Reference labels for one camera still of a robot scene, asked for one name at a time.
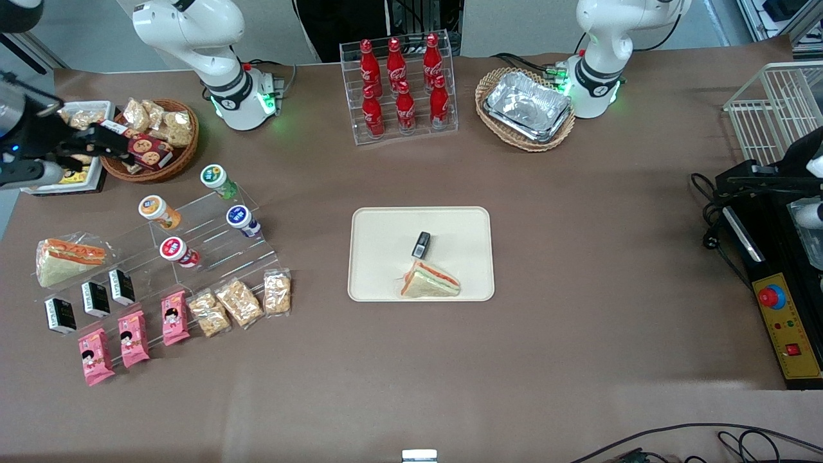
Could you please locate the black left arm base cable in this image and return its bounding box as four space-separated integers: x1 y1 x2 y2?
490 51 568 81

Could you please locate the grey right arm base cable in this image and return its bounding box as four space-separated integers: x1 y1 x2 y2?
241 59 298 100

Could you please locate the blue gum bottle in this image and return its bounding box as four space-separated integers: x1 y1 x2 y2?
226 204 262 239

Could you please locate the light wicker basket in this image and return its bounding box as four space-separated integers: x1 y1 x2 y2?
475 67 577 153

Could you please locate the pink snack packet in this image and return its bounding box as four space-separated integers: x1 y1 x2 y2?
161 290 192 347
78 327 117 387
117 311 151 369

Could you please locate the aluminium foil tray stack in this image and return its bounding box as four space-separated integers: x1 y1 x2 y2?
483 71 574 144

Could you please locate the dark equipment behind table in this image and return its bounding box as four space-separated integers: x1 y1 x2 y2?
293 0 465 64

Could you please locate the wrapped triangle sandwich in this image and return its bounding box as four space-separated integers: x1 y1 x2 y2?
399 259 462 300
35 231 118 289

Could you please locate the orange gum bottle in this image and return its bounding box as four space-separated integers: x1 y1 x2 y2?
138 195 183 231

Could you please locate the beige plastic tray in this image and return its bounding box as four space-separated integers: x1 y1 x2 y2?
347 206 496 303

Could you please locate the clear acrylic stepped stand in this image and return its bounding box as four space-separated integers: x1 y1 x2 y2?
29 230 194 364
145 182 281 285

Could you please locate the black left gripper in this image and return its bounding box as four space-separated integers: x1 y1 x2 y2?
716 125 823 195

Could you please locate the green gum bottle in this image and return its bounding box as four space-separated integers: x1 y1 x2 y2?
199 164 239 199

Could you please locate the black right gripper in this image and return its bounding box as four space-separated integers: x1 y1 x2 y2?
18 119 137 169

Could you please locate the red cola bottle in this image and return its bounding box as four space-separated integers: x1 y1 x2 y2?
359 39 382 97
395 80 417 135
429 75 451 130
386 37 408 91
361 86 386 140
422 33 445 87

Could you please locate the aluminium frame shelf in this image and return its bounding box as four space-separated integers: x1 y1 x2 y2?
736 0 823 60

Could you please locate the dark wicker basket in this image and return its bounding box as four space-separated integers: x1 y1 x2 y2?
100 98 201 185

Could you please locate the black floor cable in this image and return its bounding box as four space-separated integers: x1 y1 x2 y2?
568 422 823 463

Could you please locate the clear nut brittle packet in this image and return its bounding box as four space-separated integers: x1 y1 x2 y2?
263 268 293 318
215 278 265 330
187 289 232 339

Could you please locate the clear acrylic bottle rack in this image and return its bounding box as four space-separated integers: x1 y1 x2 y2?
339 29 459 147

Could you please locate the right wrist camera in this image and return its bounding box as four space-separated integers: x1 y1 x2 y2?
0 159 66 192

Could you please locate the black control box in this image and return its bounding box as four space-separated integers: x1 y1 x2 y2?
719 192 823 391

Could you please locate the white wire basket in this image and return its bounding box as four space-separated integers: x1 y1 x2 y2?
723 61 823 169

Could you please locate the red gum bottle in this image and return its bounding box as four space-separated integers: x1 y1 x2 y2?
159 237 201 269

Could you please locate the red cookie box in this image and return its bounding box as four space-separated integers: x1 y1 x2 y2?
127 132 175 172

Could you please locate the black power cable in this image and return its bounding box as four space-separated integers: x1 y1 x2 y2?
690 172 754 288

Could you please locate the clear cracker packet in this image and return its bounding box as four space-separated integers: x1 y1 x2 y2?
123 98 152 134
163 111 194 148
60 107 107 131
143 100 169 131

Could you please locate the white rectangular snack tray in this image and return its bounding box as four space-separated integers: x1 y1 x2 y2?
21 100 117 195

